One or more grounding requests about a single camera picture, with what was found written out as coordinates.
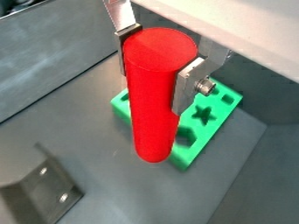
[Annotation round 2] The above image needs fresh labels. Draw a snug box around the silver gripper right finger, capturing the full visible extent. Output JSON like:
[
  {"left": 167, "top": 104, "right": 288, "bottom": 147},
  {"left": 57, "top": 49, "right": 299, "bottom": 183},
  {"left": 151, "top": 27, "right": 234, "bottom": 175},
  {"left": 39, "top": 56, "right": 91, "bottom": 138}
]
[{"left": 173, "top": 37, "right": 234, "bottom": 116}]

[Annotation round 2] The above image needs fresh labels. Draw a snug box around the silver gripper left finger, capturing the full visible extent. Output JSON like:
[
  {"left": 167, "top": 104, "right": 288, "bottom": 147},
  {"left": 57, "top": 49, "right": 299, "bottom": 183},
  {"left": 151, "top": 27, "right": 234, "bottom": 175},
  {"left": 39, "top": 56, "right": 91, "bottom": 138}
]
[{"left": 103, "top": 0, "right": 143, "bottom": 75}]

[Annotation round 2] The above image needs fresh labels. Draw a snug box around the red cylinder peg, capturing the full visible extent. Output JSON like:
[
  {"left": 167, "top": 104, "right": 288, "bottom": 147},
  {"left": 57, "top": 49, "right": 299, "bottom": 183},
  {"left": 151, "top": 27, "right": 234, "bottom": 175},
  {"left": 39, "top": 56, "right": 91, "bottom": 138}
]
[{"left": 123, "top": 27, "right": 198, "bottom": 163}]

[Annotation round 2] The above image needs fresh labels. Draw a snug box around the green shape sorter board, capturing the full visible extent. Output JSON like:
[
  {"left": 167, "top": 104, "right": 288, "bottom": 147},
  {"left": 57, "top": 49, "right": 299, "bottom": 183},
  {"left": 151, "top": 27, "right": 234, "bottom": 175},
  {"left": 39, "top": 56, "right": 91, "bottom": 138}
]
[{"left": 111, "top": 83, "right": 242, "bottom": 171}]

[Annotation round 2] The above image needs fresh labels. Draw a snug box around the grey metal bracket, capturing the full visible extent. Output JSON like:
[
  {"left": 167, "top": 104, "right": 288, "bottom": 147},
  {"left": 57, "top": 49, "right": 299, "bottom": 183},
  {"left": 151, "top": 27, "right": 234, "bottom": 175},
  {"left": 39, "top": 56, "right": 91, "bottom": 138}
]
[{"left": 0, "top": 143, "right": 85, "bottom": 224}]

